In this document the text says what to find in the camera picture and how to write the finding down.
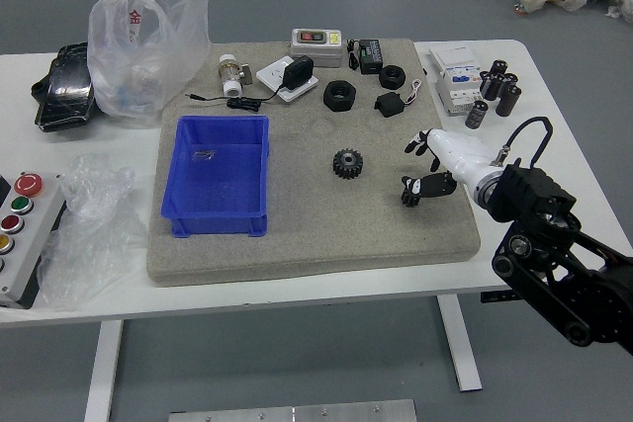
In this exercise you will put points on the clear crumpled plastic wrap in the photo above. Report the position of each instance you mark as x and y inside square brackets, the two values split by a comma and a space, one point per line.
[94, 234]

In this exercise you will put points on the small black round nut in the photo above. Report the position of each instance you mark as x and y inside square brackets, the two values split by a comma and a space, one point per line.
[386, 82]

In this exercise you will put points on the grey push-button control box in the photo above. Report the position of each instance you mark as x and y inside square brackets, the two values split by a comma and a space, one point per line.
[34, 239]

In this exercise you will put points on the grey switch box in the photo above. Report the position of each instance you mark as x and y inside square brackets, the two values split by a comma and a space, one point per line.
[316, 52]

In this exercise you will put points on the large black cylindrical capacitor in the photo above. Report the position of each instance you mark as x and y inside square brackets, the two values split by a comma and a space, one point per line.
[509, 101]

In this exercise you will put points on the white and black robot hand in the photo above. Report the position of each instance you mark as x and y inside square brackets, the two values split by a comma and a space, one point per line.
[460, 155]

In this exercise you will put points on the white table leg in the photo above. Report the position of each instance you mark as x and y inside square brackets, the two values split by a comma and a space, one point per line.
[104, 372]
[460, 343]

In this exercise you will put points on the small black relay box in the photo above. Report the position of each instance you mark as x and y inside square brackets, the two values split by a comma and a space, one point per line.
[389, 105]

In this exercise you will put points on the black power module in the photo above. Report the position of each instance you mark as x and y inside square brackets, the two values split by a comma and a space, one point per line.
[372, 57]

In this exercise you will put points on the brass valve with white ends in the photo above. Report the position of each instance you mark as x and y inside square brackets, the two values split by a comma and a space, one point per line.
[230, 77]

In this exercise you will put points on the black glossy package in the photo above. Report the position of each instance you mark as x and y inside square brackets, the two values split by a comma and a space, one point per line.
[64, 91]

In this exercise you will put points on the white circuit breaker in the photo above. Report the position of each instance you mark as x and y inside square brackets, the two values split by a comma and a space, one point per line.
[455, 76]

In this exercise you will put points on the black table control panel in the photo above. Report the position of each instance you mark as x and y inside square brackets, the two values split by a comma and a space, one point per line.
[497, 296]

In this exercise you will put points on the grey metal plate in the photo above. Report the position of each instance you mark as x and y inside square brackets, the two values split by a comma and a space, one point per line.
[292, 412]

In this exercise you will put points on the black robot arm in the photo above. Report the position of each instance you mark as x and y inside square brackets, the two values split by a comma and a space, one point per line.
[534, 194]

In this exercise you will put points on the small clear plastic piece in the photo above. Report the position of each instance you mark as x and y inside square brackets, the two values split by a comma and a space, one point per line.
[203, 155]

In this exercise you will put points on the grey-brown foam mat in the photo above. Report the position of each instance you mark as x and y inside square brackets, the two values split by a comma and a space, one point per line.
[306, 224]

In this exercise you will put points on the blue plastic bin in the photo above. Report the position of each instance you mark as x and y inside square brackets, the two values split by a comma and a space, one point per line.
[217, 185]

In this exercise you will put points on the black steel gear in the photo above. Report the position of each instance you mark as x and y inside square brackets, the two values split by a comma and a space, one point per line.
[342, 165]

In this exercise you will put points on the black power adapter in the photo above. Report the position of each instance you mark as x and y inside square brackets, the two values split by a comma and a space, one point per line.
[297, 72]

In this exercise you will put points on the big black hex nut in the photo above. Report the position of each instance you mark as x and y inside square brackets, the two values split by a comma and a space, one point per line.
[330, 100]

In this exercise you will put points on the white translucent plastic bag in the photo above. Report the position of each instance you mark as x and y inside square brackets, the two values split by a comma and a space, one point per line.
[143, 61]

